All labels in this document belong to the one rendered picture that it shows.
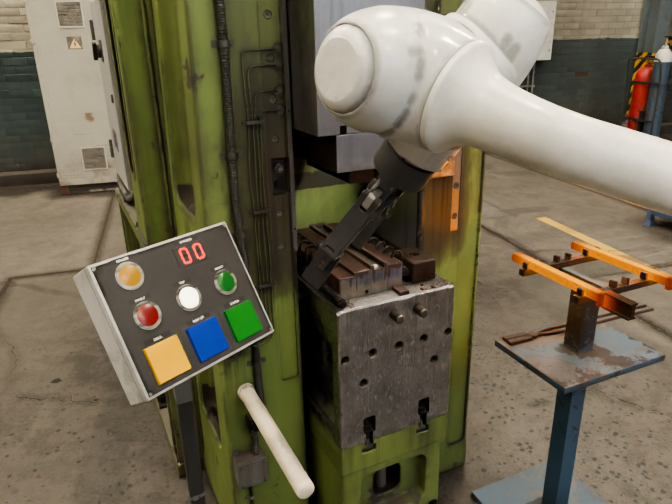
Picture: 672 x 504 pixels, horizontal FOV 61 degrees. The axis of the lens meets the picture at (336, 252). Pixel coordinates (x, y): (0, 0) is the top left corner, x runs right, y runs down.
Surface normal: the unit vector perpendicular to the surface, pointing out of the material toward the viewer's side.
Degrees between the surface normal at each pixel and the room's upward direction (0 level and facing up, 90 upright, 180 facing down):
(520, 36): 94
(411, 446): 90
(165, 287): 60
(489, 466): 0
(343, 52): 84
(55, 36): 90
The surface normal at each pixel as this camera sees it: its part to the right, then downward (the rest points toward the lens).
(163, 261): 0.67, -0.29
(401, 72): 0.33, 0.25
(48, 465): -0.02, -0.93
